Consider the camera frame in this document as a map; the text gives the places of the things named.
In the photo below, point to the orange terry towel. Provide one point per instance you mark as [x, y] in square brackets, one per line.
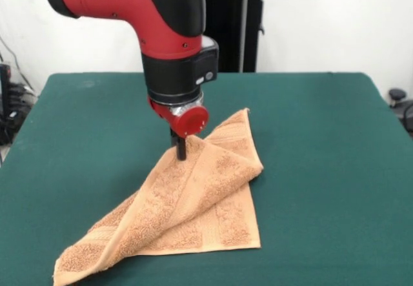
[200, 202]

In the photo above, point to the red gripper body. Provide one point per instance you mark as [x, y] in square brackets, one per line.
[192, 123]

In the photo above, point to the black office chair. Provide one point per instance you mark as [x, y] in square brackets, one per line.
[401, 105]

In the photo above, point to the dark green tablecloth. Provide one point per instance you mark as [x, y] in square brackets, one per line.
[322, 186]

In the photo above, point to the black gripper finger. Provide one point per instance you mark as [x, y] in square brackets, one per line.
[182, 148]
[174, 137]

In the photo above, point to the black electronics box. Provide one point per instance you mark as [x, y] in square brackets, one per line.
[6, 89]

